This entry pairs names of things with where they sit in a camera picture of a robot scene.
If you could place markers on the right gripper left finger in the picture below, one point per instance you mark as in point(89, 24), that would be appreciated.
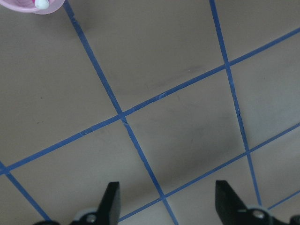
point(107, 212)

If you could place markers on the pink marker pen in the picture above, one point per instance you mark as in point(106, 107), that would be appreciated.
point(41, 4)

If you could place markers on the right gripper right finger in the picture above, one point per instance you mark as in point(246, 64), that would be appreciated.
point(232, 211)

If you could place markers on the pink mesh cup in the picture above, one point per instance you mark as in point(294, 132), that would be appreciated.
point(27, 6)

